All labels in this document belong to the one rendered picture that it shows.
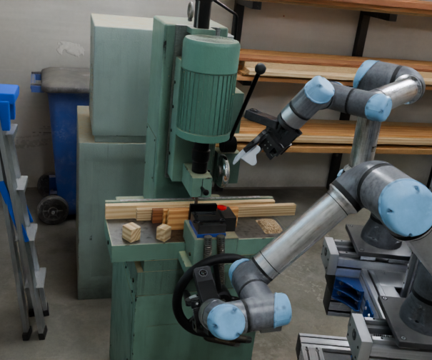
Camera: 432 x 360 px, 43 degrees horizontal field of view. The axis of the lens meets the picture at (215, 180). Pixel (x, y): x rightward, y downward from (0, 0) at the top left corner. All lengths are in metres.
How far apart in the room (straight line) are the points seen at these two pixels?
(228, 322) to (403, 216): 0.43
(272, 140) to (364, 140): 0.51
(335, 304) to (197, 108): 0.97
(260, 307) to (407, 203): 0.39
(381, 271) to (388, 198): 0.94
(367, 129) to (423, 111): 3.01
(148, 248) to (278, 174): 2.95
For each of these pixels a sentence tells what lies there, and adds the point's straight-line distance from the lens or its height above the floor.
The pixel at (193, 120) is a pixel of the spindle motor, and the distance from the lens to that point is 1.68.
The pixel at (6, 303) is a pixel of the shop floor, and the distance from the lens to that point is 3.05.
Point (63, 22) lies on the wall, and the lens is 3.96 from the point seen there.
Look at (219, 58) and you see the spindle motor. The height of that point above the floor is 1.46.
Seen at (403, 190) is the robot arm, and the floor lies 1.32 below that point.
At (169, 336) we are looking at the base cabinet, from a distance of 1.92.
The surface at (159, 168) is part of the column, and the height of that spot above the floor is 1.01.
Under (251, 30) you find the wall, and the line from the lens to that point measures 4.16.
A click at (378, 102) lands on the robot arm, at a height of 1.42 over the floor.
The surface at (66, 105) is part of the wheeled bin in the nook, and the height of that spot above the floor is 0.82.
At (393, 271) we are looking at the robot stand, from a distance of 2.16.
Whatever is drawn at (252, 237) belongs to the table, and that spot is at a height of 0.90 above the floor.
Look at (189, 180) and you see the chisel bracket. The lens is 1.80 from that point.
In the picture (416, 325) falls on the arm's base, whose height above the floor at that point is 0.84.
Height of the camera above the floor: 1.73
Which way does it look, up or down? 22 degrees down
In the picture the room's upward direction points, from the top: 6 degrees clockwise
